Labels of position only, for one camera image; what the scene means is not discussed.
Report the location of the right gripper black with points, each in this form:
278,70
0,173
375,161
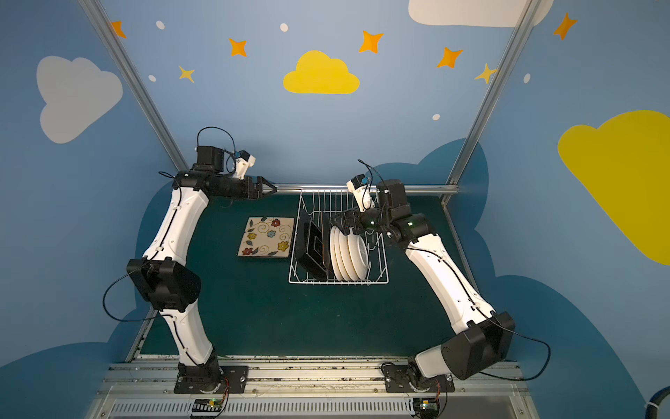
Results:
353,217

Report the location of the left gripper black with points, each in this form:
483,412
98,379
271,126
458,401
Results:
259,188

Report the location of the black square floral plate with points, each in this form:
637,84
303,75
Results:
309,249
267,237

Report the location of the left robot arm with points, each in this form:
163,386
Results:
161,275

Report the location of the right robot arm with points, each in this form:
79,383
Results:
482,336

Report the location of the white round plate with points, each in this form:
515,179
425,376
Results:
343,255
352,242
333,254
362,258

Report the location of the white round plate leftmost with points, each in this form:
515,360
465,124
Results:
333,254

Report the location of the white round plate rightmost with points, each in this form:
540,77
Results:
362,258

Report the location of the right controller board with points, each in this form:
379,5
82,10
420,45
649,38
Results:
425,408

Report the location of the controller board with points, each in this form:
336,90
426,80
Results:
425,408
206,408

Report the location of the left controller board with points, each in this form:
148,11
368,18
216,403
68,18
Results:
206,408

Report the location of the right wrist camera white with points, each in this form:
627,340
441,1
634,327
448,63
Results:
360,186

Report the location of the white wire dish rack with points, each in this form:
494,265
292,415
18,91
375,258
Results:
310,206

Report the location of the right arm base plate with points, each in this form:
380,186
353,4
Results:
408,379

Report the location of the left aluminium frame post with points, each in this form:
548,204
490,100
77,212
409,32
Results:
103,26

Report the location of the aluminium frame post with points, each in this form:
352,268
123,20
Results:
512,52
103,26

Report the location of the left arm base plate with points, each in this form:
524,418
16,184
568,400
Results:
211,380

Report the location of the front aluminium rail bed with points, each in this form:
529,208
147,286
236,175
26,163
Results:
306,387

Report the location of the right aluminium frame post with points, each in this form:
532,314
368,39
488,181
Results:
512,52

